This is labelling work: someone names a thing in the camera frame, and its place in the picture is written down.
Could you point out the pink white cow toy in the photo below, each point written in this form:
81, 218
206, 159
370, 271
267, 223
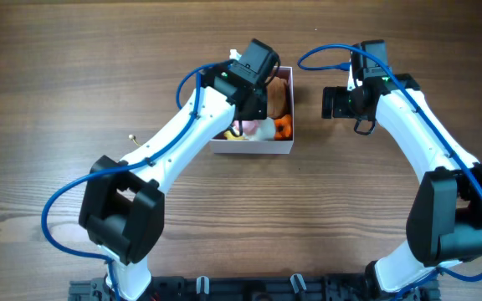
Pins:
246, 127

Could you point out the brown plush bear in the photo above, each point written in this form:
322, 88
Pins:
277, 102

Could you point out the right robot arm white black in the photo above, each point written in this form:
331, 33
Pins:
444, 225

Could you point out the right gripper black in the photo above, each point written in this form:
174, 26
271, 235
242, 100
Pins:
330, 103

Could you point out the yellow wooden rattle drum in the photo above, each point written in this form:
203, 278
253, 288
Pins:
133, 139

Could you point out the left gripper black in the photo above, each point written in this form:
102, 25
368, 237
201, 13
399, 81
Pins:
258, 110

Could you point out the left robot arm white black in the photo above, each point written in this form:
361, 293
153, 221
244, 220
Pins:
123, 208

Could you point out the black mounting rail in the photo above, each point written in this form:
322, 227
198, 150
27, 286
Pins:
344, 286

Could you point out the white plush duck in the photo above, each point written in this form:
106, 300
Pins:
270, 129

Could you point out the white box pink inside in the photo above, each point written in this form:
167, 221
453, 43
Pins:
219, 145

